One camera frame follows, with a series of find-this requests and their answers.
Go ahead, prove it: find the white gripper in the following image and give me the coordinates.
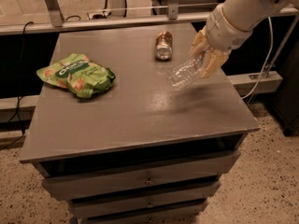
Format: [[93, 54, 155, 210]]
[[189, 5, 252, 78]]

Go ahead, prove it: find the clear plastic water bottle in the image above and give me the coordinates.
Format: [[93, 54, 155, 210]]
[[166, 55, 204, 90]]

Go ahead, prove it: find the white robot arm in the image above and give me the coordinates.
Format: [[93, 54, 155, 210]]
[[190, 0, 299, 78]]

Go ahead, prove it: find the orange soda can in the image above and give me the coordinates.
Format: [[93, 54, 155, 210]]
[[155, 31, 173, 61]]

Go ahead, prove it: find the floor power outlet box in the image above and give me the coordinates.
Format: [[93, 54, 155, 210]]
[[87, 12, 111, 20]]

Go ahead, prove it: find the grey drawer cabinet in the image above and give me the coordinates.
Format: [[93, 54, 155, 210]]
[[21, 23, 258, 224]]

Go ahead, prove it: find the green chip bag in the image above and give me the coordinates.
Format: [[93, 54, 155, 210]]
[[36, 53, 115, 99]]

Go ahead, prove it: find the white cable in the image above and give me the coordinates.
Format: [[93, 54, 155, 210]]
[[241, 16, 275, 101]]

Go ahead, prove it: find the metal window rail frame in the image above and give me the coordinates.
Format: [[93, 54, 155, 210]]
[[0, 0, 222, 35]]

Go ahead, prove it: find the black power cable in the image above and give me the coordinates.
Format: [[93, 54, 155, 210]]
[[0, 21, 36, 151]]

